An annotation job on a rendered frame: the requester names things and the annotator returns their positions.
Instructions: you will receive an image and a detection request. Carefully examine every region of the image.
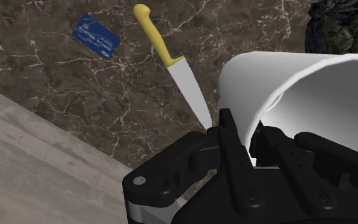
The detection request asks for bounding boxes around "blue plastic card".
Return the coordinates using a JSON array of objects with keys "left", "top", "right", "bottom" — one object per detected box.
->
[{"left": 72, "top": 13, "right": 122, "bottom": 60}]

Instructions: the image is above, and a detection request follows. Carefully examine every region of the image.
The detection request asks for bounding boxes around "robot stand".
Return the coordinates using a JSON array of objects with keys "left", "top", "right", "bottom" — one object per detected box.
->
[{"left": 304, "top": 0, "right": 358, "bottom": 56}]

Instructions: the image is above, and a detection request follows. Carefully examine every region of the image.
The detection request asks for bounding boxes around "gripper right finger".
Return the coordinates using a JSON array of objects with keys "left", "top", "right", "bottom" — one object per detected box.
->
[{"left": 249, "top": 122, "right": 358, "bottom": 213}]

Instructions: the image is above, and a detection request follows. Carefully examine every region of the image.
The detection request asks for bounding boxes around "white cup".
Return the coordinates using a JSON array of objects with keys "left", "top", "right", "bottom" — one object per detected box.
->
[{"left": 217, "top": 50, "right": 358, "bottom": 166}]

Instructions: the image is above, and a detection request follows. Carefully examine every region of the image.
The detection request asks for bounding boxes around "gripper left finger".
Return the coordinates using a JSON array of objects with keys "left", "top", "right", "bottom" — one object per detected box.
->
[{"left": 122, "top": 108, "right": 265, "bottom": 217}]

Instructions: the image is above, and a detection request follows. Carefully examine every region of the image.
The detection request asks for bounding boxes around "yellow handled kitchen knife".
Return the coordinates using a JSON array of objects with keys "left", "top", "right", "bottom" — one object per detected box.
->
[{"left": 133, "top": 3, "right": 214, "bottom": 130}]

